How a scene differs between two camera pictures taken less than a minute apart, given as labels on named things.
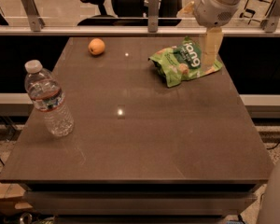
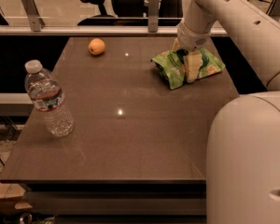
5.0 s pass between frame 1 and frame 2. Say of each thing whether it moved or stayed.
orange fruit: stayed
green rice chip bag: stayed
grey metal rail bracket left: stayed
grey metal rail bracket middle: stayed
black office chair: stayed
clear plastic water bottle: stayed
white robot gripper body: moved
